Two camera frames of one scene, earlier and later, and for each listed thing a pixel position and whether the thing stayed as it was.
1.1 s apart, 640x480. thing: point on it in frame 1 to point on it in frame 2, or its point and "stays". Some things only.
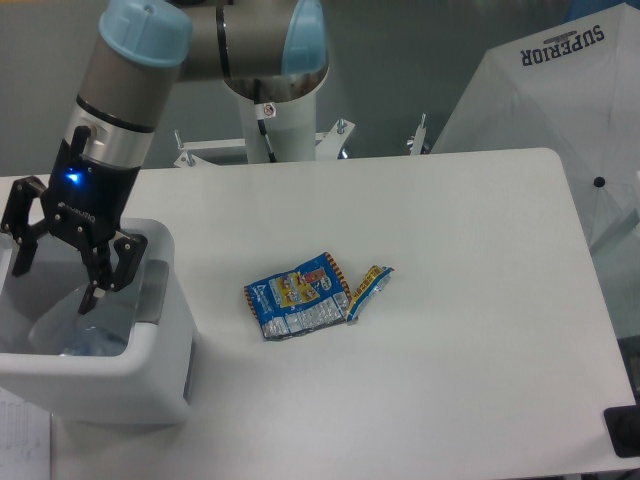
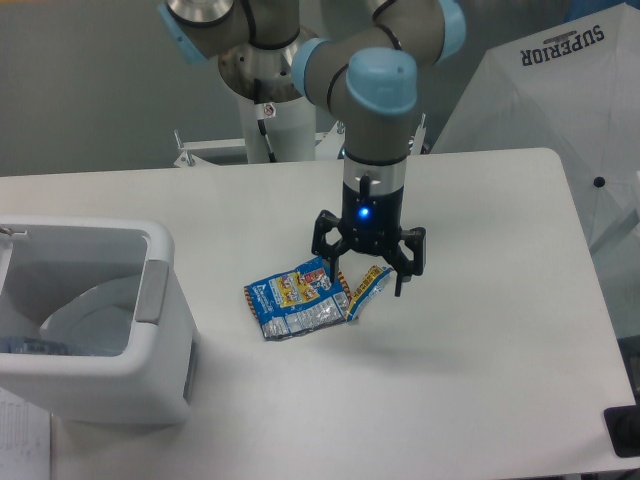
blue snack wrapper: [312, 298] stays
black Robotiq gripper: [86, 199] to [373, 223]
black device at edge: [623, 426] stays
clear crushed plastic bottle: [93, 342] to [40, 346]
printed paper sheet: [25, 439] stays
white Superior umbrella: [574, 88] stays
